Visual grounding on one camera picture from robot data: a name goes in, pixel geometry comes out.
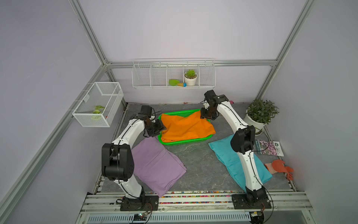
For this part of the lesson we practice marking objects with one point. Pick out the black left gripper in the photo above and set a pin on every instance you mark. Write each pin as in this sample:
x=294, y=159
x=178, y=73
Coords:
x=160, y=126

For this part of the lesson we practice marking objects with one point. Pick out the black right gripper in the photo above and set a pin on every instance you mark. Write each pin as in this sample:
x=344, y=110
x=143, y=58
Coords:
x=203, y=112

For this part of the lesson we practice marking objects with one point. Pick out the orange pants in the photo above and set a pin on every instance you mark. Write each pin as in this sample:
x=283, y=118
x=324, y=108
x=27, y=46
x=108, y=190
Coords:
x=184, y=127

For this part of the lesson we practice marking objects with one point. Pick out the purple pants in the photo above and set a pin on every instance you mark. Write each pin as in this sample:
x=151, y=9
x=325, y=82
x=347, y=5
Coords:
x=157, y=167

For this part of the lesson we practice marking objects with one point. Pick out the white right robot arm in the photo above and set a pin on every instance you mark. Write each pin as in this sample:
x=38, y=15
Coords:
x=242, y=143

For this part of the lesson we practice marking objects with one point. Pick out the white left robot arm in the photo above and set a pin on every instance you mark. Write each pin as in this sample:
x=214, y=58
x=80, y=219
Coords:
x=117, y=158

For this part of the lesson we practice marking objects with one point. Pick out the green plastic basket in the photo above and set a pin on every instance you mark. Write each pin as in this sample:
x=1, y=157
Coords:
x=179, y=141

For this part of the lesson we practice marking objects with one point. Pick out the teal folded pants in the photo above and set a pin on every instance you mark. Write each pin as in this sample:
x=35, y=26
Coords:
x=228, y=157

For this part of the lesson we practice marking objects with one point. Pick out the green item in side basket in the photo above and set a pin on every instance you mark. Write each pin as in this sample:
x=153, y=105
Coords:
x=97, y=113

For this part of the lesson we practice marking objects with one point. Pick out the small potted succulent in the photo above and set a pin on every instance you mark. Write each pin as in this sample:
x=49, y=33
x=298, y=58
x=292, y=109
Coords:
x=190, y=77

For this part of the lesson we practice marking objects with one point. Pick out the green toy on shelf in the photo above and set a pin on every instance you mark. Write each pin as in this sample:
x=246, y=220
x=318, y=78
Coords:
x=175, y=82

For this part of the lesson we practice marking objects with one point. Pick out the white plant pot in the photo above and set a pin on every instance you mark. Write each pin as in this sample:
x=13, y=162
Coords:
x=251, y=122

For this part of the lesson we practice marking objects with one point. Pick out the green leafy plant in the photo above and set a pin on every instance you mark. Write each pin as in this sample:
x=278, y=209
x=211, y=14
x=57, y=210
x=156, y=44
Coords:
x=262, y=111

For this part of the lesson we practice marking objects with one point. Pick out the flower cover booklet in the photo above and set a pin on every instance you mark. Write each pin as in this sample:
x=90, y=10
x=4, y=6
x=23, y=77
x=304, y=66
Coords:
x=268, y=148

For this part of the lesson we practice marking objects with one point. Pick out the red hand-shaped toy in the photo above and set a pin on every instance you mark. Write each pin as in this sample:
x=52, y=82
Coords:
x=278, y=166

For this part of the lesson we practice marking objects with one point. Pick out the white wire wall shelf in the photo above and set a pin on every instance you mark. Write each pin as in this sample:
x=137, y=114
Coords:
x=156, y=74

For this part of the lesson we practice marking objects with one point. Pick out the white wire side basket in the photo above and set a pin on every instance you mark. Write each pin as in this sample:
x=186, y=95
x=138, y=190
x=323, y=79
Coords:
x=107, y=94

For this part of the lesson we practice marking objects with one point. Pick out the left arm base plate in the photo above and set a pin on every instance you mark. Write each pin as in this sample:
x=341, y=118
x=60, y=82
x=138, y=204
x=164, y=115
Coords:
x=146, y=203

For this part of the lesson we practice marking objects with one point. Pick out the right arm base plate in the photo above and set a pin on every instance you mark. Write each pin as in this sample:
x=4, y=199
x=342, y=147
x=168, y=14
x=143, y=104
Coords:
x=246, y=201

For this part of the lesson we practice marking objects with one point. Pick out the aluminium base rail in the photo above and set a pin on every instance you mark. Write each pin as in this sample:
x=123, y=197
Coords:
x=198, y=207

